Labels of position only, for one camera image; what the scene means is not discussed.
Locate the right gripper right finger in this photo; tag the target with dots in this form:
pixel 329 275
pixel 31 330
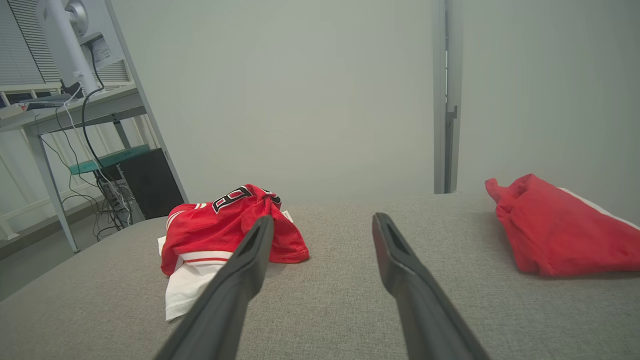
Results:
pixel 425 320

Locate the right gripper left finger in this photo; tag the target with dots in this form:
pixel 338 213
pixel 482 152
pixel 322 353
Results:
pixel 220 320

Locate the plain white garment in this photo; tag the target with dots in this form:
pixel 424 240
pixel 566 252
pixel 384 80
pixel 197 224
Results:
pixel 187 290

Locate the red Bulls basketball jersey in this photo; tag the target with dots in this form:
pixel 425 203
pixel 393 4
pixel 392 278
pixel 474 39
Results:
pixel 220 230

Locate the red shorts with white stripe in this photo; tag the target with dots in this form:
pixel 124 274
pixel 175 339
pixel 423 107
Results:
pixel 555 230

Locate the black computer tower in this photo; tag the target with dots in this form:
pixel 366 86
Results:
pixel 150 185

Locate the teal shelf board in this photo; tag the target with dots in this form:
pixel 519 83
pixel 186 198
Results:
pixel 110 159

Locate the grey metal desk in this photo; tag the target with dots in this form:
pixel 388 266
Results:
pixel 100 105

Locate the dark flat keyboard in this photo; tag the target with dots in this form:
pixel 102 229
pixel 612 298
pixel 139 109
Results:
pixel 45 100

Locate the white computer monitor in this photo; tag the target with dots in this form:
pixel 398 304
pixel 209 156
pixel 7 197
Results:
pixel 65 45

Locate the white window blinds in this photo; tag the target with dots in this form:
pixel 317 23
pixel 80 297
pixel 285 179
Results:
pixel 20 40

